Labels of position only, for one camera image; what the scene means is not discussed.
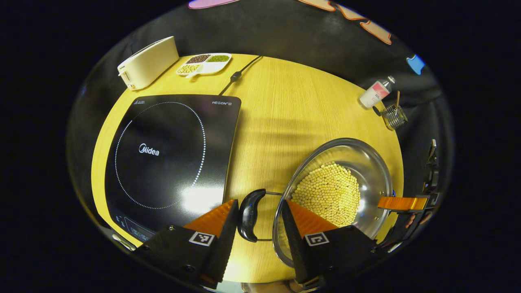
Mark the black induction cooktop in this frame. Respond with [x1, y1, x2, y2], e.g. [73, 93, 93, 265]
[104, 94, 242, 245]

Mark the steel pot with black handles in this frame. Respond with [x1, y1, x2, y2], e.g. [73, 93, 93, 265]
[238, 137, 394, 269]

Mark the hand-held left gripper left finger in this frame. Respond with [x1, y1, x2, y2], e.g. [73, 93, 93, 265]
[132, 198, 240, 290]

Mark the white toaster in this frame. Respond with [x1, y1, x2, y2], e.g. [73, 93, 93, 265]
[117, 35, 180, 91]

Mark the black power cable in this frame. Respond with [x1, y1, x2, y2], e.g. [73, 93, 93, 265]
[218, 55, 263, 96]

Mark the pile of yellow soybeans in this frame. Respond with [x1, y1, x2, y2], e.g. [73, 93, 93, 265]
[291, 162, 361, 229]

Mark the clear bottle with pink label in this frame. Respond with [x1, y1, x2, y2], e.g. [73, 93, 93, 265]
[359, 75, 396, 109]

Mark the white divided dish of beans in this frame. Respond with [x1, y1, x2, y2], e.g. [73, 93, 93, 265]
[175, 52, 233, 78]

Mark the glass beaker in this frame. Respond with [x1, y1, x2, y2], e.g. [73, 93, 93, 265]
[381, 104, 409, 131]

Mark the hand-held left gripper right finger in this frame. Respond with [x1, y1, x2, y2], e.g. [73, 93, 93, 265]
[281, 199, 379, 284]

